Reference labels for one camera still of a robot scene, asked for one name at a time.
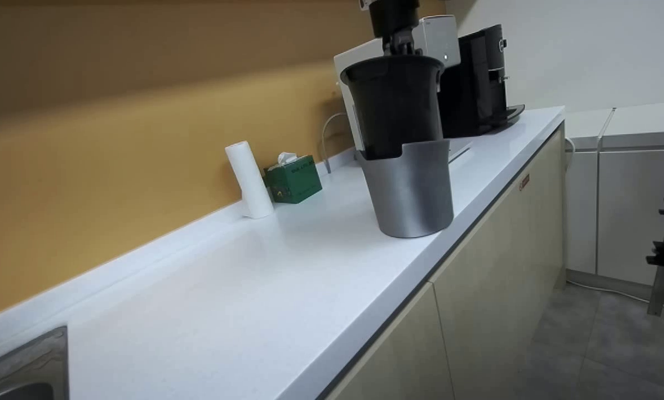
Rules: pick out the stainless steel sink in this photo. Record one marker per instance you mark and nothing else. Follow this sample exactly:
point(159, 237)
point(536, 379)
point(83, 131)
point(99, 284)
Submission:
point(22, 369)

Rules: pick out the beige counter cabinet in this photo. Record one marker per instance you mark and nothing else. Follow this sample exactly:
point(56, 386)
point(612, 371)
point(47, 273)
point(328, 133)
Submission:
point(487, 280)

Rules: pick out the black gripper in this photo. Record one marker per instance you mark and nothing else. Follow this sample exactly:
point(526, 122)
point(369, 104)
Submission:
point(395, 14)

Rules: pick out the grey metal cup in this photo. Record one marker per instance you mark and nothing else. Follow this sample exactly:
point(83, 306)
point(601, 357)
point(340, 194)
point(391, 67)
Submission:
point(412, 192)

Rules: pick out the black plastic can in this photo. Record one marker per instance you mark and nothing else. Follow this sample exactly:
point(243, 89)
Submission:
point(398, 103)

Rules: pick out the white low cabinet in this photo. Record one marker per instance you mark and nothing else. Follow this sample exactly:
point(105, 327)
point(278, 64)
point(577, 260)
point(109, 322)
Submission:
point(635, 192)

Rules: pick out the black coffee machine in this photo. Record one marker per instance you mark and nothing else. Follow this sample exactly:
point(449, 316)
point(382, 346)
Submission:
point(484, 78)

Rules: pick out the white plastic bottle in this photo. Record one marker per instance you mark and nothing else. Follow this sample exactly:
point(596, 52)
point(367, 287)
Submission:
point(247, 180)

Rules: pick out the green tissue box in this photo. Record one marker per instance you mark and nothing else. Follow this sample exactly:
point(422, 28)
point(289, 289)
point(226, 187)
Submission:
point(294, 178)

